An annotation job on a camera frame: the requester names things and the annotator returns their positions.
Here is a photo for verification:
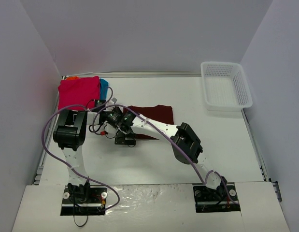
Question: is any dark red t shirt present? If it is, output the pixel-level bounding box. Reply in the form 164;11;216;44
126;104;174;141

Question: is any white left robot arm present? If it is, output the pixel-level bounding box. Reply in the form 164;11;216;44
53;105;92;202

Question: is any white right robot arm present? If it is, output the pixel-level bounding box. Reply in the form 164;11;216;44
103;107;227;200

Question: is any blue folded t shirt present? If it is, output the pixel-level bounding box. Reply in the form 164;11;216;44
100;79;109;100

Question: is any pink folded t shirt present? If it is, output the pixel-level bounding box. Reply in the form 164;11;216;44
58;76;100;110

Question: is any orange folded t shirt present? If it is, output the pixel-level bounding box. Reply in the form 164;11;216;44
65;76;79;81

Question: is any white plastic laundry basket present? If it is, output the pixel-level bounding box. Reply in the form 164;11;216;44
200;61;253;112

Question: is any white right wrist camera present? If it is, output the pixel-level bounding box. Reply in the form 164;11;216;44
100;122;127;137

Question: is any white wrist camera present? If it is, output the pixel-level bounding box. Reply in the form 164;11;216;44
100;122;127;137
108;98;117;105

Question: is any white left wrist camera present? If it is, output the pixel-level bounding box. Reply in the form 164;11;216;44
108;98;117;105

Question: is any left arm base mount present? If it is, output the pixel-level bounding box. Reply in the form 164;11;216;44
60;186;108;216

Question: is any black cable loop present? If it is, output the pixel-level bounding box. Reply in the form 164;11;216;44
73;207;89;228

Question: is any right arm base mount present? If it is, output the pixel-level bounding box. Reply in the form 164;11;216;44
193;184;241;213

